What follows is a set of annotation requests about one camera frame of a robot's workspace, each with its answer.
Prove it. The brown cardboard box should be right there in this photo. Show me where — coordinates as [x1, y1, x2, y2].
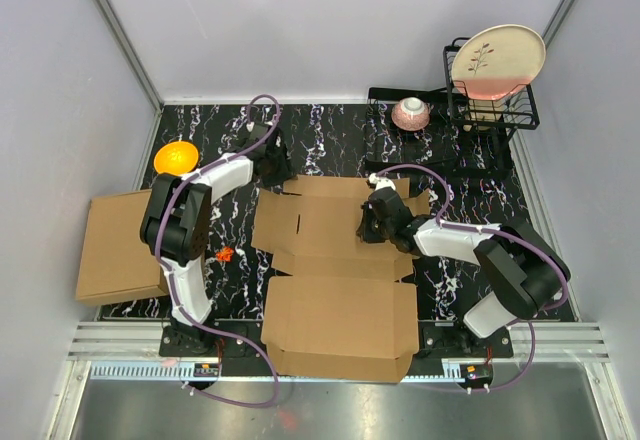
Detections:
[75, 190, 168, 306]
[252, 175, 419, 383]

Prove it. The black wire dish rack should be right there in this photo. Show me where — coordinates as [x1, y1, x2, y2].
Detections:
[364, 37, 540, 180]

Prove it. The orange bowl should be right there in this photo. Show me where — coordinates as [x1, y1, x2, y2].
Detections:
[153, 141, 200, 176]

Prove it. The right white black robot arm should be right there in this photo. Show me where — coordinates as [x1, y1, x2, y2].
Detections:
[357, 186, 570, 357]

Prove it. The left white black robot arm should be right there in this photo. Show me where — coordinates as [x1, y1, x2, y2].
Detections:
[140, 123, 295, 356]

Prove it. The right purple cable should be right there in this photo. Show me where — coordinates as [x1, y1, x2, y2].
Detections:
[374, 163, 571, 394]

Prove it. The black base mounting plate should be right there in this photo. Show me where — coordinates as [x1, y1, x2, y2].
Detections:
[159, 319, 514, 360]

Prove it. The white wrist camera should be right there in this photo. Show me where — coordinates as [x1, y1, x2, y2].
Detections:
[367, 173, 397, 191]
[245, 121, 273, 138]

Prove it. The purple cable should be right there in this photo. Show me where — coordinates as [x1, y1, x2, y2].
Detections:
[154, 93, 282, 407]
[374, 163, 571, 394]

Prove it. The pink patterned ceramic bowl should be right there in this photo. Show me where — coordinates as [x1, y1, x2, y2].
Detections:
[391, 97, 430, 132]

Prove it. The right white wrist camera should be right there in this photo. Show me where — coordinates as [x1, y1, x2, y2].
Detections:
[367, 173, 397, 191]

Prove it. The small orange toy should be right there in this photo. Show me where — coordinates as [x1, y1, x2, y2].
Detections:
[215, 246, 234, 263]

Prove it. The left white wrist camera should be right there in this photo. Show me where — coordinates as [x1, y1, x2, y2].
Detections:
[245, 121, 273, 138]

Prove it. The beige cup in rack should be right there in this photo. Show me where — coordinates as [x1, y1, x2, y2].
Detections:
[465, 99, 505, 122]

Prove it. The beige plate with leaf pattern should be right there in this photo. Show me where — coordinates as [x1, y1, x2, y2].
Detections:
[450, 24, 546, 101]

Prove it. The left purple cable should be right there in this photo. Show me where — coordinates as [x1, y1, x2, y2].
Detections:
[154, 93, 282, 407]

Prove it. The closed brown cardboard box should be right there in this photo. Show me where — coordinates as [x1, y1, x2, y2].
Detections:
[75, 190, 168, 306]

